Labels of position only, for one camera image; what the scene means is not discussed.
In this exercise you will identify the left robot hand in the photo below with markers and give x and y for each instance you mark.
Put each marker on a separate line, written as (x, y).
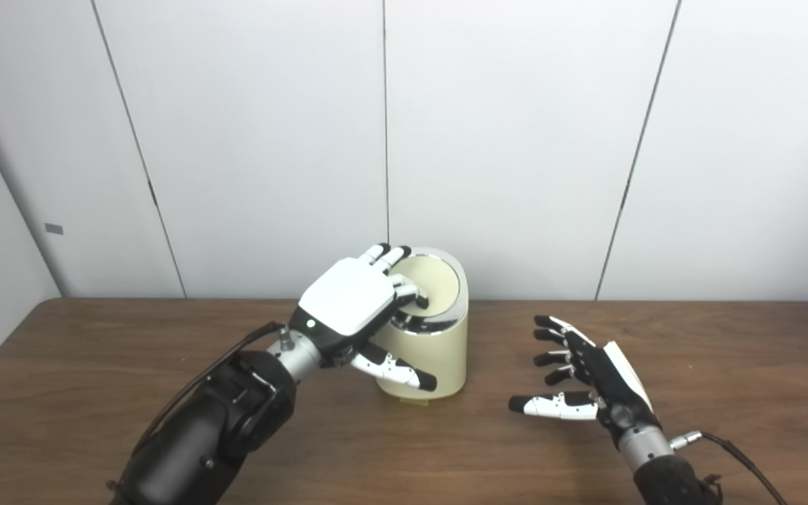
(348, 301)

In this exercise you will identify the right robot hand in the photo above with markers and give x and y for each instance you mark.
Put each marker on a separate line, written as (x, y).
(607, 382)

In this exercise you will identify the cream round bin lid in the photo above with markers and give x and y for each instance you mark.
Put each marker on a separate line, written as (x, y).
(435, 280)

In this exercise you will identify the cream-colored bin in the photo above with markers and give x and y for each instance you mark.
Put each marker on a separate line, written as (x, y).
(439, 354)

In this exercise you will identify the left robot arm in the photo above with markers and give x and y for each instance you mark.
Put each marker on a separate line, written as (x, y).
(214, 428)

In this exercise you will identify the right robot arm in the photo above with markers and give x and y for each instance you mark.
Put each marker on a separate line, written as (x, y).
(663, 477)

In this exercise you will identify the small grey wall label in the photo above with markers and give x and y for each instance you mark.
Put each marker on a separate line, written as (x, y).
(54, 229)

